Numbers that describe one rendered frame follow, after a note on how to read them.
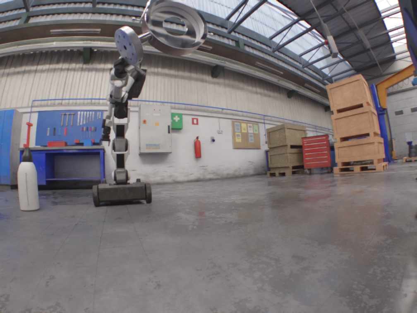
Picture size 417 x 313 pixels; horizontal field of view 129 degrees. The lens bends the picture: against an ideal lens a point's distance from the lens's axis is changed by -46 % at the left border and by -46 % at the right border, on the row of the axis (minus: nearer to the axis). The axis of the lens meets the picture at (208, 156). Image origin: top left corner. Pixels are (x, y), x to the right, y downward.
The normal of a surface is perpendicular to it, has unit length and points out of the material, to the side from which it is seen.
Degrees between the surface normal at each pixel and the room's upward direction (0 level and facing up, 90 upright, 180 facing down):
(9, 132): 90
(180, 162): 90
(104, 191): 90
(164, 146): 90
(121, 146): 120
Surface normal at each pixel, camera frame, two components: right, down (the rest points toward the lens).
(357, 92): -0.87, 0.02
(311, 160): -0.66, -0.01
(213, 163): 0.47, -0.09
